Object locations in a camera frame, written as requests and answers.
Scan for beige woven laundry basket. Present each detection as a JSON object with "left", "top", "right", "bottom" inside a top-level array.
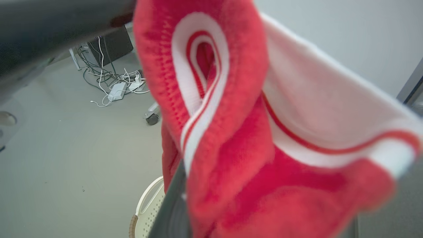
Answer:
[{"left": 129, "top": 176, "right": 166, "bottom": 238}]

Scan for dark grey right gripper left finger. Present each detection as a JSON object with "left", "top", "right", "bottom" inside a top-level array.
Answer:
[{"left": 148, "top": 159, "right": 193, "bottom": 238}]

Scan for red cloth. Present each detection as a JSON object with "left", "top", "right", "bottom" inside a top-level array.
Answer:
[{"left": 133, "top": 0, "right": 423, "bottom": 238}]

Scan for black computer box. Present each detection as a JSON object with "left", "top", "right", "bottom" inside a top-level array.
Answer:
[{"left": 87, "top": 25, "right": 134, "bottom": 68}]

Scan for tangled floor cables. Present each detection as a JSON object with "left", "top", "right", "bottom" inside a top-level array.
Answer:
[{"left": 69, "top": 36, "right": 151, "bottom": 108}]

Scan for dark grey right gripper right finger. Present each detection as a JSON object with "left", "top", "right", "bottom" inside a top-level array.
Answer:
[{"left": 358, "top": 155, "right": 423, "bottom": 238}]

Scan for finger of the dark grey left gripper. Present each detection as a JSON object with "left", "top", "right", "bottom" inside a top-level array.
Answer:
[{"left": 0, "top": 0, "right": 136, "bottom": 99}]

